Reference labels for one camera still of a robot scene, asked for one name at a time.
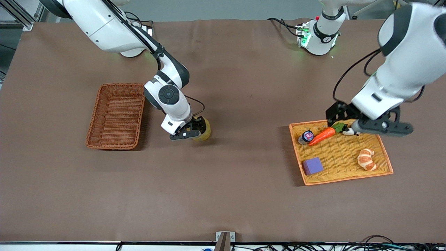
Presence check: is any yellow packing tape roll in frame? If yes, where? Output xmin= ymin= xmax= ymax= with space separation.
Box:
xmin=192 ymin=117 xmax=212 ymax=142

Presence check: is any left arm base connector plate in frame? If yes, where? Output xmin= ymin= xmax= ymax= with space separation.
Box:
xmin=296 ymin=23 xmax=311 ymax=48

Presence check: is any orange flat woven basket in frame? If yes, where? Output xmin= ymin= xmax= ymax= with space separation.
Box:
xmin=289 ymin=119 xmax=394 ymax=186

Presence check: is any brown wicker basket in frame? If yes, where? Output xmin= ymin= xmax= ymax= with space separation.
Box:
xmin=86 ymin=83 xmax=146 ymax=150

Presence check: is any orange toy carrot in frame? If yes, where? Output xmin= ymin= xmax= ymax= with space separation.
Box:
xmin=308 ymin=122 xmax=345 ymax=146

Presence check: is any small can purple lid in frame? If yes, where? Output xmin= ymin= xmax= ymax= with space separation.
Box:
xmin=298 ymin=130 xmax=315 ymax=145

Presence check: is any purple block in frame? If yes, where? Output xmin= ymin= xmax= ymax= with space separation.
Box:
xmin=302 ymin=157 xmax=324 ymax=175

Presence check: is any toy croissant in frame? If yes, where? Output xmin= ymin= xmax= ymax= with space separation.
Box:
xmin=357 ymin=149 xmax=378 ymax=172

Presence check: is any brown table cover sheet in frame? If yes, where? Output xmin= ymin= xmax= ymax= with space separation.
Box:
xmin=0 ymin=18 xmax=446 ymax=243

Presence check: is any black left base cable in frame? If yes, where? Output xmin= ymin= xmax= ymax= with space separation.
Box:
xmin=267 ymin=17 xmax=301 ymax=37

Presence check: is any black base cable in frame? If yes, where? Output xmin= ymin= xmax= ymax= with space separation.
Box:
xmin=124 ymin=12 xmax=154 ymax=29
xmin=267 ymin=17 xmax=301 ymax=37

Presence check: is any metal table edge bracket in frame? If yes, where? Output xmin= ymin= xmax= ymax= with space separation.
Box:
xmin=214 ymin=231 xmax=236 ymax=251

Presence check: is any black right base cable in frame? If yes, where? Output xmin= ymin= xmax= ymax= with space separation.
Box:
xmin=124 ymin=12 xmax=154 ymax=29

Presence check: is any black cable bundle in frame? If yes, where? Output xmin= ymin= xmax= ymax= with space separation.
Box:
xmin=230 ymin=235 xmax=446 ymax=251

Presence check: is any aluminium frame profile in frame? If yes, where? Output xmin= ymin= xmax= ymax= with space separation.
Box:
xmin=0 ymin=0 xmax=46 ymax=31

